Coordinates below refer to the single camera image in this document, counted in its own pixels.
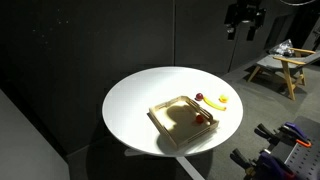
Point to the perforated metal breadboard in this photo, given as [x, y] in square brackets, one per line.
[305, 160]

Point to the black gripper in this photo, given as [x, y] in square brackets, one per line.
[245, 13]

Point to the light wooden tray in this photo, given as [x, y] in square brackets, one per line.
[173, 128]

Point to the crumpled clear plastic bag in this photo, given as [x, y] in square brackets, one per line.
[282, 47]

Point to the dark red toy plum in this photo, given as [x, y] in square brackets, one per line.
[199, 96]

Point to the red toy strawberry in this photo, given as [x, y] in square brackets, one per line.
[199, 119]

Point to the white board panel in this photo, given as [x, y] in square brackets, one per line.
[23, 150]

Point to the yellow toy banana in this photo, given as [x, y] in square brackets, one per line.
[213, 104]

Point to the wooden armchair grey cushion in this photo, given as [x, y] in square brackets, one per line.
[283, 63]

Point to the white table base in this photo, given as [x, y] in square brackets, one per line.
[188, 166]

